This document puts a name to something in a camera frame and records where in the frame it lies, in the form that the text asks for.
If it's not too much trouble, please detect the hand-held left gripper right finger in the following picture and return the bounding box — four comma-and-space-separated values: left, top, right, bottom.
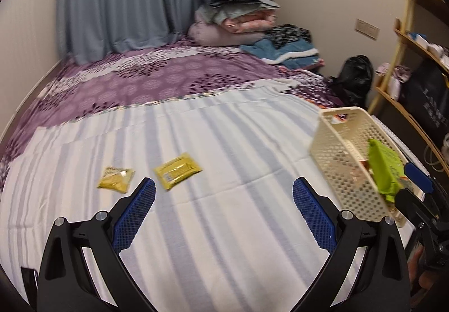
292, 177, 411, 312

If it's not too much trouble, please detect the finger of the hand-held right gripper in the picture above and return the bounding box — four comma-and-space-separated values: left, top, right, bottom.
393, 189, 439, 229
403, 163, 442, 200

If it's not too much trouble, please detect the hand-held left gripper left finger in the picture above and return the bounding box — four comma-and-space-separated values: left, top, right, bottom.
36, 177, 157, 312

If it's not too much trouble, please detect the lime green snack packet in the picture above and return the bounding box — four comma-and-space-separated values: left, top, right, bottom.
366, 138, 405, 201

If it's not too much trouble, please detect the small yellow snack packet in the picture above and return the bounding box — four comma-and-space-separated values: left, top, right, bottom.
97, 167, 136, 193

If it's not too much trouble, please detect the cream perforated plastic basket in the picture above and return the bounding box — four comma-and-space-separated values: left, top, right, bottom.
309, 106, 423, 227

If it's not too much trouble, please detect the person's right hand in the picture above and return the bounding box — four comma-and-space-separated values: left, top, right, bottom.
409, 249, 443, 303

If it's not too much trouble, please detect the black shopping bag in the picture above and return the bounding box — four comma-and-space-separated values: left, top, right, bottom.
400, 59, 449, 144

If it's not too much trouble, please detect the pale pink cloth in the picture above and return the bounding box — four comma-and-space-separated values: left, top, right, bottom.
376, 63, 412, 101

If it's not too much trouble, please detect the black backpack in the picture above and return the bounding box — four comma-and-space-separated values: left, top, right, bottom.
328, 55, 374, 110

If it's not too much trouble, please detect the black flat object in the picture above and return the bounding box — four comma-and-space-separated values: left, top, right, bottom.
20, 266, 38, 304

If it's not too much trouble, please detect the purple floral bed sheet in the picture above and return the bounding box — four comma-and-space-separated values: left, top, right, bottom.
0, 37, 348, 190

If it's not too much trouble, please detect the blue fleece blanket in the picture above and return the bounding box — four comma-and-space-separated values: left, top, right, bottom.
239, 38, 325, 71

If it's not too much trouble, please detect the leopard print cloth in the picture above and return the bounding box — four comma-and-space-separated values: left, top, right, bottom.
265, 25, 313, 48

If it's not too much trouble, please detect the pink floral quilt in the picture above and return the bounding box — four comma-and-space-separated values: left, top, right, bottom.
223, 14, 278, 34

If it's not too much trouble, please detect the blue grey curtain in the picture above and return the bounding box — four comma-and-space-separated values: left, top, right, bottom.
56, 0, 267, 65

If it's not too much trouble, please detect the stack of folded blankets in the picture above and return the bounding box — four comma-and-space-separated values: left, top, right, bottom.
196, 0, 281, 23

